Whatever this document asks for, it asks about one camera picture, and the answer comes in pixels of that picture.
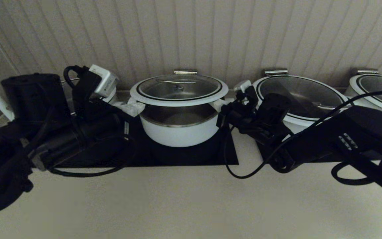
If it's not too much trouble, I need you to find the glass lid with white rim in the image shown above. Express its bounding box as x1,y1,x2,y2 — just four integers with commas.
130,74,228,107

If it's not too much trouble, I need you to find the black glass induction cooktop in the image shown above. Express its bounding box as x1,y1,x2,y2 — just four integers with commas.
256,133,382,164
57,113,238,167

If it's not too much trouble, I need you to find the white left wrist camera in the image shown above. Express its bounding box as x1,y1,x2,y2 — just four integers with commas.
88,64,119,99

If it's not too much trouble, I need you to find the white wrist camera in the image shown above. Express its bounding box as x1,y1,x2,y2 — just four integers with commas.
233,80,252,94
88,64,119,99

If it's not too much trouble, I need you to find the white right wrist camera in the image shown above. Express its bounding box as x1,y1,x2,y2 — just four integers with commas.
233,80,252,94

